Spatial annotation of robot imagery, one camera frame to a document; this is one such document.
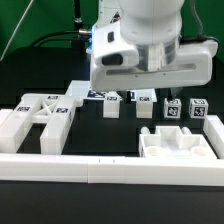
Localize black cables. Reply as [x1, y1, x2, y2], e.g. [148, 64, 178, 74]
[29, 29, 93, 48]

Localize thin white rod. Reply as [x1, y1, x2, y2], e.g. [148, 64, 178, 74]
[0, 0, 35, 61]

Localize white U-shaped obstacle fence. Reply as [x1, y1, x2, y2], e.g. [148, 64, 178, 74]
[0, 116, 224, 186]

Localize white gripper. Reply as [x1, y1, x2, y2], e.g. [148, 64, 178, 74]
[90, 46, 212, 102]

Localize white marker sheet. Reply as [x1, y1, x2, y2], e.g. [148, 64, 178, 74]
[66, 80, 157, 102]

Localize white chair back frame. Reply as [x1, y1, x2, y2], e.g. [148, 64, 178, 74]
[0, 94, 83, 155]

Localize white tagged cube right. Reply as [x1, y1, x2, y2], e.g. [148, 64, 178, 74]
[189, 98, 208, 119]

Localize white tagged cube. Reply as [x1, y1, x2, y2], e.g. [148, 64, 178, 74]
[164, 99, 182, 119]
[189, 98, 208, 119]

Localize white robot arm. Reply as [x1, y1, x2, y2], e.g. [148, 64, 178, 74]
[90, 0, 218, 92]

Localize white tagged cube left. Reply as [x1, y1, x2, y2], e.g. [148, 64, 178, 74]
[164, 99, 182, 119]

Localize black pole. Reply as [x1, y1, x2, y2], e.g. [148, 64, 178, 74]
[74, 0, 83, 31]

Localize white chair seat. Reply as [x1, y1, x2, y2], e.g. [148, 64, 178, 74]
[139, 126, 217, 159]

